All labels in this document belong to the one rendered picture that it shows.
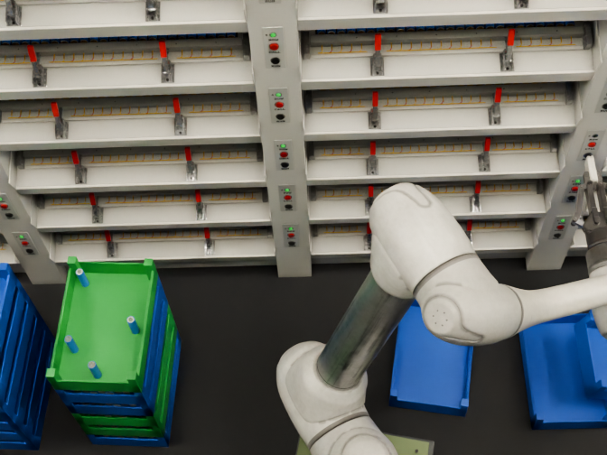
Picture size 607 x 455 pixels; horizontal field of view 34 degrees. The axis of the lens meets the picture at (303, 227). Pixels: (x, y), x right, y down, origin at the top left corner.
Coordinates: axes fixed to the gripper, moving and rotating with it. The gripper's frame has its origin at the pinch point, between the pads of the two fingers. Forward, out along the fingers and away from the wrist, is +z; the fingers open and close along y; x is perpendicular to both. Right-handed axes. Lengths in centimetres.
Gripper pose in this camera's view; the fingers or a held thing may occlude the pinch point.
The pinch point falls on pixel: (591, 171)
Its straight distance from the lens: 237.4
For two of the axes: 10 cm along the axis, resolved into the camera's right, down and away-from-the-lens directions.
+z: -0.1, -8.7, 5.0
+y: 10.0, -0.3, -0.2
